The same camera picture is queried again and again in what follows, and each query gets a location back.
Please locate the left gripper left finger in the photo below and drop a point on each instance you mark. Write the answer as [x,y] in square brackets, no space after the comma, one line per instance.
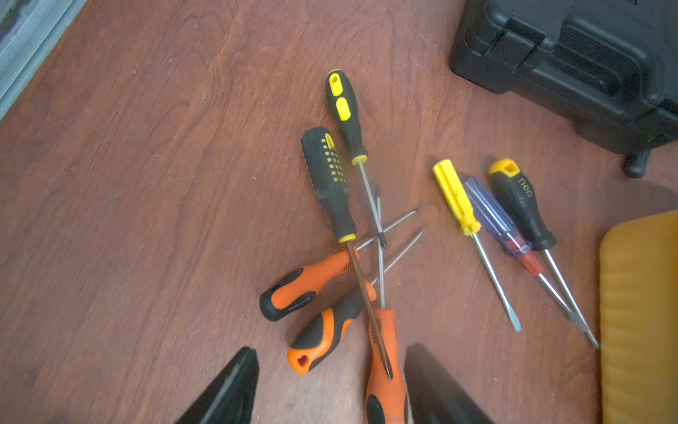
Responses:
[230,396]

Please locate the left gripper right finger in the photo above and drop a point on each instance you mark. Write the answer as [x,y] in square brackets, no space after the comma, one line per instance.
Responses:
[435,395]

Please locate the orange screwdriver long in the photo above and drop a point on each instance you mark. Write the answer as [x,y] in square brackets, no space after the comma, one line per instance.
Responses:
[386,398]

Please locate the blue clear handle screwdriver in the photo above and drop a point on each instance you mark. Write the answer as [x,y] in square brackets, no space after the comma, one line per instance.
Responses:
[496,220]

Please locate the yellow handle screwdriver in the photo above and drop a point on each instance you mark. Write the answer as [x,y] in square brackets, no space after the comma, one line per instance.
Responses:
[460,206]

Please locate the black yellow cap screwdriver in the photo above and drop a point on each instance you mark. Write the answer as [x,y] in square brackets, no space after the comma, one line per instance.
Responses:
[517,196]

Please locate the orange black screwdriver lower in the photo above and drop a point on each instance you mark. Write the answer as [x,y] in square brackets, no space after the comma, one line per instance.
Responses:
[324,333]

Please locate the orange black screwdriver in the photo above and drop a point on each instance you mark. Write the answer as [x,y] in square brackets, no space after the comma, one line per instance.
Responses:
[324,333]
[300,286]

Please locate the orange black screwdriver upper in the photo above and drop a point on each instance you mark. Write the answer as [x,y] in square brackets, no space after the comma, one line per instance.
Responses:
[300,286]

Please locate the yellow storage box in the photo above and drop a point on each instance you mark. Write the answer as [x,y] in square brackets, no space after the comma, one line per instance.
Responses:
[638,321]

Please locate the black yellow dotted screwdriver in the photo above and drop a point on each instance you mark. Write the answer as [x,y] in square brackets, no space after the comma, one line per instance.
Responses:
[330,186]

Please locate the black yellow slim screwdriver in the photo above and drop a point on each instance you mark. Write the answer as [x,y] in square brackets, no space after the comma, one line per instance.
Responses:
[343,106]

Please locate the black plastic tool case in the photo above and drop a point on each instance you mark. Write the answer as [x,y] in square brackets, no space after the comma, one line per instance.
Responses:
[608,66]

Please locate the green hose nozzle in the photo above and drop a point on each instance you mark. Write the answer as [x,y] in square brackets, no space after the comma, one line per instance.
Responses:
[635,166]

